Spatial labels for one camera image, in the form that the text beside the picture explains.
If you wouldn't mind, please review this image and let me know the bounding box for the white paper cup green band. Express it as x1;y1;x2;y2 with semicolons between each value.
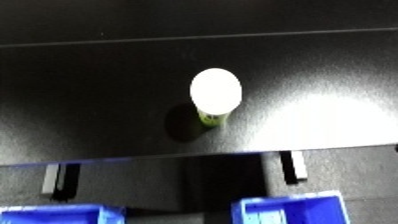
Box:
188;67;244;128

